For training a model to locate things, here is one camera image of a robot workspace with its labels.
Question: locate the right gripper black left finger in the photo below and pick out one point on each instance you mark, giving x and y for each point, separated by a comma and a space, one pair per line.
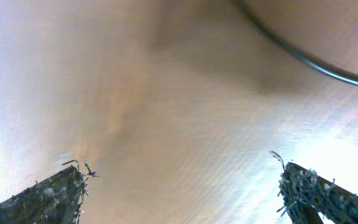
55, 200

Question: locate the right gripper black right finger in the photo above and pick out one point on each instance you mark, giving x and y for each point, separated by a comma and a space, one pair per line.
309, 198

